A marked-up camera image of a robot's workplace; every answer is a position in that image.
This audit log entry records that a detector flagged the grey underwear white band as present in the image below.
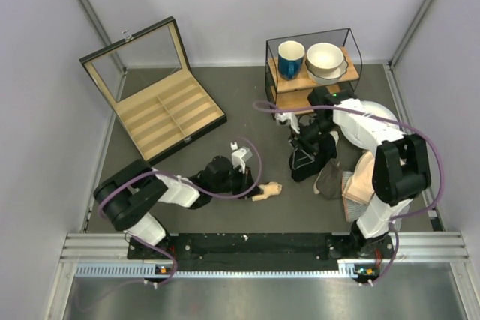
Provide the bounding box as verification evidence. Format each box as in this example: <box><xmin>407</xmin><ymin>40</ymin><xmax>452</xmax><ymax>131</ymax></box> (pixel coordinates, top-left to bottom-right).
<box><xmin>313</xmin><ymin>159</ymin><xmax>344</xmax><ymax>200</ymax></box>

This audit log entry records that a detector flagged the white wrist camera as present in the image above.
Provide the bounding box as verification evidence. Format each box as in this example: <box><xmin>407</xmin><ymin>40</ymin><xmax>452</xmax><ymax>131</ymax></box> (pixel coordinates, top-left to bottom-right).
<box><xmin>274</xmin><ymin>112</ymin><xmax>300</xmax><ymax>135</ymax></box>
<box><xmin>230</xmin><ymin>142</ymin><xmax>253</xmax><ymax>174</ymax></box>

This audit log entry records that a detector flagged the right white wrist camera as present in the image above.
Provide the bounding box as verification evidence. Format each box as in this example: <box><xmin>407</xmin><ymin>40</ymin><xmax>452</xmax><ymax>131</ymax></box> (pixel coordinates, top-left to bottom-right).
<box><xmin>274</xmin><ymin>112</ymin><xmax>300</xmax><ymax>135</ymax></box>

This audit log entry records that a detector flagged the cream ceramic bowl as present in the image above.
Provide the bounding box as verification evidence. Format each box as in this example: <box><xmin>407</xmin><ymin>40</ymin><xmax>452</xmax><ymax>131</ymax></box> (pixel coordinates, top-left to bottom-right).
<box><xmin>307</xmin><ymin>43</ymin><xmax>344</xmax><ymax>76</ymax></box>

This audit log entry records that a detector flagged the blue ceramic mug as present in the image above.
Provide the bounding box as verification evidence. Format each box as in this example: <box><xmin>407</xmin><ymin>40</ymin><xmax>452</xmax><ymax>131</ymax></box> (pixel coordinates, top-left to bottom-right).
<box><xmin>278</xmin><ymin>40</ymin><xmax>305</xmax><ymax>80</ymax></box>

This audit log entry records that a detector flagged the white scalloped dish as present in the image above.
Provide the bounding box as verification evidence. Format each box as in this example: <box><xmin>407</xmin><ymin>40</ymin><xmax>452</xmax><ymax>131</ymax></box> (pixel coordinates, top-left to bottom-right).
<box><xmin>306</xmin><ymin>61</ymin><xmax>349</xmax><ymax>85</ymax></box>

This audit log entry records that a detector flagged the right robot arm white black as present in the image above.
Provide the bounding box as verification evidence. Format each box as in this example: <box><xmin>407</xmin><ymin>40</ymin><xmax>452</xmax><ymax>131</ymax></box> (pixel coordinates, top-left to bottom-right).
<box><xmin>275</xmin><ymin>88</ymin><xmax>431</xmax><ymax>257</ymax></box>

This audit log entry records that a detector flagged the black underwear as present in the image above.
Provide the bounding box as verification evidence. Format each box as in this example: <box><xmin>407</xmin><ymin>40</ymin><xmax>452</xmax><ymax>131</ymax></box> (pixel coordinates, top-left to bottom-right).
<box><xmin>289</xmin><ymin>130</ymin><xmax>339</xmax><ymax>182</ymax></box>

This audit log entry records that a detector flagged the purple cable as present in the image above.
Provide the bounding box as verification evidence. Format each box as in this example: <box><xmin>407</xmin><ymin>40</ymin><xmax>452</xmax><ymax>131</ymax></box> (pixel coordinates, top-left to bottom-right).
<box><xmin>253</xmin><ymin>100</ymin><xmax>446</xmax><ymax>286</ymax></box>
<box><xmin>97</xmin><ymin>137</ymin><xmax>263</xmax><ymax>286</ymax></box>

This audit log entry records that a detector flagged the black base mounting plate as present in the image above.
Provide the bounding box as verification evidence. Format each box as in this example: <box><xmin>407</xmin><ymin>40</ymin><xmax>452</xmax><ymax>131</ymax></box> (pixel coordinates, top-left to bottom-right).
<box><xmin>127</xmin><ymin>232</ymin><xmax>391</xmax><ymax>272</ymax></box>

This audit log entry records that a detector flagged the black wire wooden shelf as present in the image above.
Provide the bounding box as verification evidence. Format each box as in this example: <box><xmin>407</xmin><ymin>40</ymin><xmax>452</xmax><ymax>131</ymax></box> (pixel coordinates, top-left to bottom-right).
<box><xmin>264</xmin><ymin>28</ymin><xmax>363</xmax><ymax>109</ymax></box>

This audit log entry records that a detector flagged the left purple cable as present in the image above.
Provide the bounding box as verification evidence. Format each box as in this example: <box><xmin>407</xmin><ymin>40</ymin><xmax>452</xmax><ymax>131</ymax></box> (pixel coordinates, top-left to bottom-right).
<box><xmin>97</xmin><ymin>137</ymin><xmax>263</xmax><ymax>286</ymax></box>

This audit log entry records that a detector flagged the white round plate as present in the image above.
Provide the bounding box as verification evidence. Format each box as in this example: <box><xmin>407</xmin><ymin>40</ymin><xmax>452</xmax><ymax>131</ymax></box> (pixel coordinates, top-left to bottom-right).
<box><xmin>340</xmin><ymin>100</ymin><xmax>397</xmax><ymax>151</ymax></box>

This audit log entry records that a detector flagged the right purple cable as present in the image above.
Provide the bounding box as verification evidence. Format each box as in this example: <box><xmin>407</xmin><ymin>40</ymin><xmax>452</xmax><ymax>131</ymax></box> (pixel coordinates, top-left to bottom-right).
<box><xmin>253</xmin><ymin>100</ymin><xmax>446</xmax><ymax>286</ymax></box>

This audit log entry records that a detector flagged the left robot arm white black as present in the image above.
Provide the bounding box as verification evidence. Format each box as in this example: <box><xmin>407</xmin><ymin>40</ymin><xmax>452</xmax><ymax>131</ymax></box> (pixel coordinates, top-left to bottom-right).
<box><xmin>93</xmin><ymin>156</ymin><xmax>268</xmax><ymax>258</ymax></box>

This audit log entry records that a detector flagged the grey slotted cable duct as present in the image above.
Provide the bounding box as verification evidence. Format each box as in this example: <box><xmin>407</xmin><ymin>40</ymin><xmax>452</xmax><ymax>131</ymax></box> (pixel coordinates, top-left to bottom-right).
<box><xmin>74</xmin><ymin>260</ymin><xmax>358</xmax><ymax>279</ymax></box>

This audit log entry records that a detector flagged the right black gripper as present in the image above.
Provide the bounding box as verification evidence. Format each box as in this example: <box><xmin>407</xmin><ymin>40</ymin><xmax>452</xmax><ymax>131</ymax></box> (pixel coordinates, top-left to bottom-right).
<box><xmin>289</xmin><ymin>117</ymin><xmax>340</xmax><ymax>169</ymax></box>

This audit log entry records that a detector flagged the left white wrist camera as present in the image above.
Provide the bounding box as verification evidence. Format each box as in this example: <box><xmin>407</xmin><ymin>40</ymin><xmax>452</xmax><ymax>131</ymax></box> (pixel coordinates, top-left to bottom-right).
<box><xmin>230</xmin><ymin>142</ymin><xmax>253</xmax><ymax>174</ymax></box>

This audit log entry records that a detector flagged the striped grey underwear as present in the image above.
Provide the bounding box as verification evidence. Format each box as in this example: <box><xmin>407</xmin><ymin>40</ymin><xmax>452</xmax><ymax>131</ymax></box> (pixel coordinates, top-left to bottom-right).
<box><xmin>341</xmin><ymin>171</ymin><xmax>370</xmax><ymax>223</ymax></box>

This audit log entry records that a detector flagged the beige underwear navy trim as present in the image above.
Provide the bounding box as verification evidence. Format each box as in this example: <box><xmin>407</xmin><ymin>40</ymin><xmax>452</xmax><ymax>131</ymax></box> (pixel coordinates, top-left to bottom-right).
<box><xmin>251</xmin><ymin>182</ymin><xmax>283</xmax><ymax>202</ymax></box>

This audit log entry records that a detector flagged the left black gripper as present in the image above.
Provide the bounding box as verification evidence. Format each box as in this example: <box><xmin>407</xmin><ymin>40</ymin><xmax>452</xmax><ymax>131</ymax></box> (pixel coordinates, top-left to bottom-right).
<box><xmin>211</xmin><ymin>163</ymin><xmax>262</xmax><ymax>199</ymax></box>

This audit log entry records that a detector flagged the black compartment box glass lid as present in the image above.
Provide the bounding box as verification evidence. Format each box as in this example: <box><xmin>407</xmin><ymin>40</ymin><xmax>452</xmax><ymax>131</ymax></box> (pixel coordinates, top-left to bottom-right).
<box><xmin>79</xmin><ymin>16</ymin><xmax>227</xmax><ymax>164</ymax></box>

